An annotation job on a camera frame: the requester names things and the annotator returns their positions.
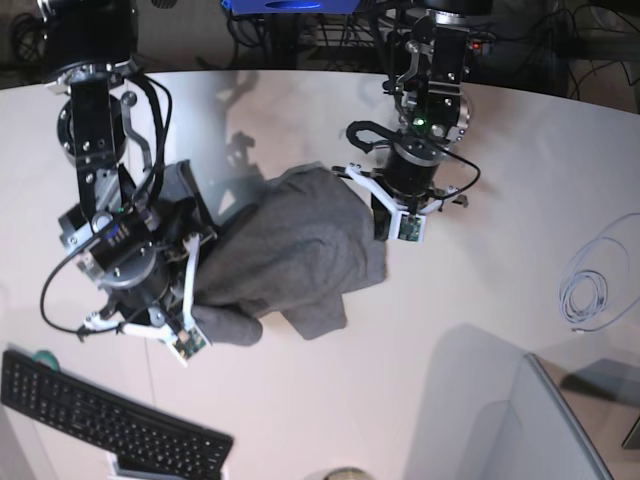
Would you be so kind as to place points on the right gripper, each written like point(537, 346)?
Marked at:
point(146, 264)

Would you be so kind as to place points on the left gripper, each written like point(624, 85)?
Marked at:
point(404, 185)

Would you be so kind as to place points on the grey t-shirt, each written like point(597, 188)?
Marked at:
point(308, 242)

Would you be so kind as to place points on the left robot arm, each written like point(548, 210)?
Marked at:
point(434, 115)

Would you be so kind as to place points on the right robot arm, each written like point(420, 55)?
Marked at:
point(115, 123)

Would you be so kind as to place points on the green tape roll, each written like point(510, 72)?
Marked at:
point(46, 359)

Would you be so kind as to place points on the black keyboard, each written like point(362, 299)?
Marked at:
point(95, 416)

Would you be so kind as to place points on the blue box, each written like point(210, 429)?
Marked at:
point(249, 7)

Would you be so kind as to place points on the round tan lid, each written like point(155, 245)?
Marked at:
point(347, 473)

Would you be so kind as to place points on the grey monitor edge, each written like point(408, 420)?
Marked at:
point(555, 446)

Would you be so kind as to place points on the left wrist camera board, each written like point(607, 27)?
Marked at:
point(411, 227)

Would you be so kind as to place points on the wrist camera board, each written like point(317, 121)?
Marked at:
point(187, 344)
point(411, 227)

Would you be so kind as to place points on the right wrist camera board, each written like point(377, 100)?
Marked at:
point(187, 344)

